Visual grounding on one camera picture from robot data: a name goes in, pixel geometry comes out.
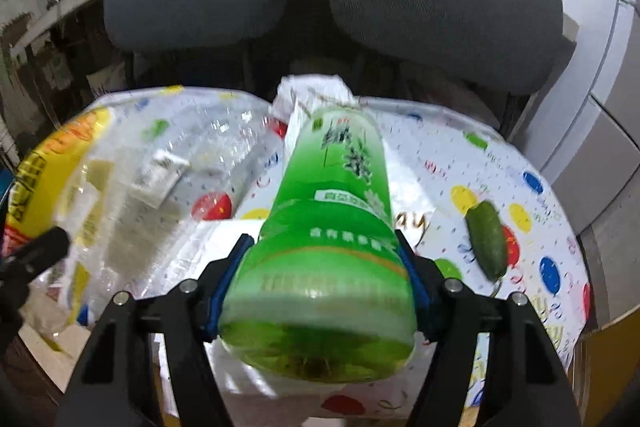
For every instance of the clear plastic bag yellow print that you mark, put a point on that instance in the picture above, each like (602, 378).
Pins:
(200, 147)

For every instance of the white refrigerator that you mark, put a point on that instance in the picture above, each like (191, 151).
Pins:
(600, 132)

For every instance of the balloon print tablecloth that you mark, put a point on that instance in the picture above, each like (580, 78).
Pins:
(500, 147)

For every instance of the green tea bottle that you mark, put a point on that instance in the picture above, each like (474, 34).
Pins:
(325, 207)

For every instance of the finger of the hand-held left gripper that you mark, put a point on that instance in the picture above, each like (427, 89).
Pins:
(47, 244)

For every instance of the small green cucumber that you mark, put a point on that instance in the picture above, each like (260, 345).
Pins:
(485, 237)

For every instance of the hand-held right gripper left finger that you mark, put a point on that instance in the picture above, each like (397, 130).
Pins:
(217, 307)

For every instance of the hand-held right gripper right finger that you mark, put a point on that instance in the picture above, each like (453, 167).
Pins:
(422, 307)

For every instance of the yellow snack wrapper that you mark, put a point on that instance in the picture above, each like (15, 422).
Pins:
(45, 167)

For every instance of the yellow cabinet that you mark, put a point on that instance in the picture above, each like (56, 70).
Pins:
(605, 367)

